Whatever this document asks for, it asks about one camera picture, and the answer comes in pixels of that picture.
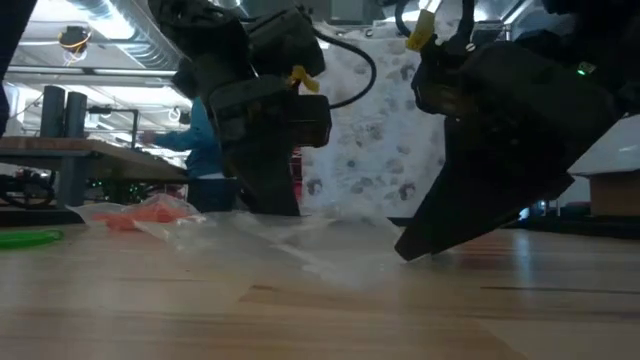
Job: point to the orange rubber band pile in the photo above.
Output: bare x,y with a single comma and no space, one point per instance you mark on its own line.
145,216

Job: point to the grey wheeled table frame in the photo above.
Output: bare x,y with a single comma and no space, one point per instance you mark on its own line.
70,170

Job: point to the green rubber band pile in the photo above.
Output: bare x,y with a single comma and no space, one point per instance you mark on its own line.
25,238

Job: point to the person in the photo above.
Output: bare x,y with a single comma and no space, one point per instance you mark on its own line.
205,145

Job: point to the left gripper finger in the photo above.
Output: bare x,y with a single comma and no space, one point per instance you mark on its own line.
265,180

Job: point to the black tube stand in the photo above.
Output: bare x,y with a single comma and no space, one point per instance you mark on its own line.
136,125

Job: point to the silver ceiling duct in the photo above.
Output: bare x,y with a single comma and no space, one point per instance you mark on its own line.
140,30

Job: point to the dark grey cylinder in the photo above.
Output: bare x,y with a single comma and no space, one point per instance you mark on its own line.
76,115
52,112

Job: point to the black aluminium table frame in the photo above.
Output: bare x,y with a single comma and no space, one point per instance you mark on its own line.
35,217

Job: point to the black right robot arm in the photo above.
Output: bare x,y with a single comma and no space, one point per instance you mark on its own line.
600,40

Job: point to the cardboard box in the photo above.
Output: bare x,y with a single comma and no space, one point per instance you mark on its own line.
615,192

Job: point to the white floral cloth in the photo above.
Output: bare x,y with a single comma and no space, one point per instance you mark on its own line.
385,140

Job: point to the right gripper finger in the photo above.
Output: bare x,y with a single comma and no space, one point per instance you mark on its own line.
475,210

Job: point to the red plastic bin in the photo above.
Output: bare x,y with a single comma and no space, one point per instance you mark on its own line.
297,187

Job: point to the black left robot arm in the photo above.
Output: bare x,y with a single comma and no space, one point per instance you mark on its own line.
200,35

